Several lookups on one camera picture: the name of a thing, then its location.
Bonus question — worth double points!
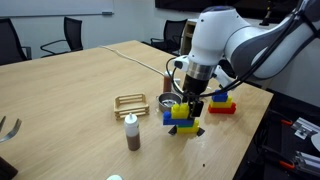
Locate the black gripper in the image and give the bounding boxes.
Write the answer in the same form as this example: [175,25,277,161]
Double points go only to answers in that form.
[181,74,213,118]

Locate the ribbed aluminium rail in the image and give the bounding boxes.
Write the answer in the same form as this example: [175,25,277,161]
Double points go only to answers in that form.
[293,150,320,178]

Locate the dark blue triangular piece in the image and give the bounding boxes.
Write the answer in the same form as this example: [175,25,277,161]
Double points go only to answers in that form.
[195,127,206,138]

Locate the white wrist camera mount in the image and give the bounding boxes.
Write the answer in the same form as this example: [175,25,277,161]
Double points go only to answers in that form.
[173,54,236,90]

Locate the brown sauce bottle white cap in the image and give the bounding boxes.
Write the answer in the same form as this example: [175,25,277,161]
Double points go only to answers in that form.
[123,112,142,152]

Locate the small black tape patch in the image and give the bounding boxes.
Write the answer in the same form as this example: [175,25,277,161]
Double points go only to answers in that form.
[167,125,179,137]

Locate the small steel pot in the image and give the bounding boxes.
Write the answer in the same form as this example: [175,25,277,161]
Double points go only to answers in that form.
[156,92,184,114]

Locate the black cable bundle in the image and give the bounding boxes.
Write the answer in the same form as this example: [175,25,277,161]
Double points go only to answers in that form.
[165,0,320,99]

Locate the grey metal disc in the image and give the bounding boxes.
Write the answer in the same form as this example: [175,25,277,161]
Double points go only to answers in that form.
[309,133,320,153]

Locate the whiteboard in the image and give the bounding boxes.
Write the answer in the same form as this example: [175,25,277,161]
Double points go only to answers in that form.
[0,0,115,18]

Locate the black camera stand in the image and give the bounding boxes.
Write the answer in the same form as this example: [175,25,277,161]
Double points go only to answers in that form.
[259,0,279,27]

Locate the small wooden slat crate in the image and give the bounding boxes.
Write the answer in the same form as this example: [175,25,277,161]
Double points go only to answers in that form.
[113,92,151,121]

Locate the black perforated board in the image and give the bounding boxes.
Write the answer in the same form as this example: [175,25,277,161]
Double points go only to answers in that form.
[233,96,320,180]

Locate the red yellow blue block stack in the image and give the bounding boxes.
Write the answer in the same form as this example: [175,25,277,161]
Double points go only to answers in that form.
[207,89,238,115]

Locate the black office chair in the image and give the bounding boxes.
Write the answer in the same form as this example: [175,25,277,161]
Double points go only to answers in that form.
[149,18,189,54]
[0,18,33,66]
[40,16,84,58]

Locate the orange and black clamp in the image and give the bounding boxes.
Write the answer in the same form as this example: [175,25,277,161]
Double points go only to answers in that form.
[278,159,296,171]
[279,118,294,127]

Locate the dark brown box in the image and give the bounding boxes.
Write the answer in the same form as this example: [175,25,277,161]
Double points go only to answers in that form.
[0,155,19,180]

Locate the aluminium bracket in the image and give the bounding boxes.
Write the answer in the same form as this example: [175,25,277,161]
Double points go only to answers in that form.
[290,116,320,140]

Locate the dark wall screen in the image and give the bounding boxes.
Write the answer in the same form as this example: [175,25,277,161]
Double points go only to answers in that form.
[154,0,298,21]

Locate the silver metal tongs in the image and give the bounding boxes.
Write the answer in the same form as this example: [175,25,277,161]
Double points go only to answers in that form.
[0,115,23,145]

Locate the white cord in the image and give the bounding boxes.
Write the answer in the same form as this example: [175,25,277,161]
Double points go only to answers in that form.
[99,45,166,76]

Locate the yellow and blue block stack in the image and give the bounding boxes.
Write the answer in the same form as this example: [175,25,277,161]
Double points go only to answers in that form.
[162,102,196,127]

